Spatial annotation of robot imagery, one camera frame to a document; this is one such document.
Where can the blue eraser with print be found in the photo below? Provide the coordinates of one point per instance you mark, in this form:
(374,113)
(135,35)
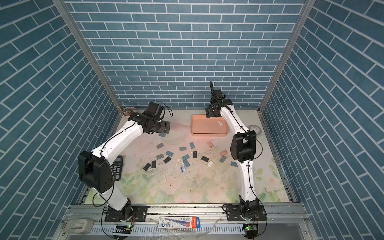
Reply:
(185,157)

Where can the pink metal pencil bucket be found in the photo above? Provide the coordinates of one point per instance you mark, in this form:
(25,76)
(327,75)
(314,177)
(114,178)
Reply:
(128,111)

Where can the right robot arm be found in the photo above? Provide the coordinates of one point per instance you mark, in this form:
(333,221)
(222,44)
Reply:
(243,146)

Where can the red blue pen package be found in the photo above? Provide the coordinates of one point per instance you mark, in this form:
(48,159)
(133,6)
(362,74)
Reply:
(179,222)

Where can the grey-green eraser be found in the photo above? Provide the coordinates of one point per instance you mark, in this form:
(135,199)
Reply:
(160,145)

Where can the pink storage tray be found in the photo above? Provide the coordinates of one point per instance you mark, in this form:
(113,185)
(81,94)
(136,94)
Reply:
(201,126)

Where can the tape roll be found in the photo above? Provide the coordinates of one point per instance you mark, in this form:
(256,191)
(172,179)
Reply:
(256,129)

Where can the black calculator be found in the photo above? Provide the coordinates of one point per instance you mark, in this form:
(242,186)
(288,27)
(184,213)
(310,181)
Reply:
(117,167)

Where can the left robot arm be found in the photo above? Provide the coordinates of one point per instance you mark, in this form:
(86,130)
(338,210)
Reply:
(95,167)

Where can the pink eraser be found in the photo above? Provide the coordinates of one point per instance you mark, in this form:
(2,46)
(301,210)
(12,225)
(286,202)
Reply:
(210,144)
(223,153)

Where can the teal speckled eraser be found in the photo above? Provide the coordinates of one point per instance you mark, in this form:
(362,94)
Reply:
(170,154)

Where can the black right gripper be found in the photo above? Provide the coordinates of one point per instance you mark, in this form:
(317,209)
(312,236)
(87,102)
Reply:
(209,114)

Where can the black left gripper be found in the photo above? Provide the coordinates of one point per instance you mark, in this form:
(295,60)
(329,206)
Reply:
(163,128)

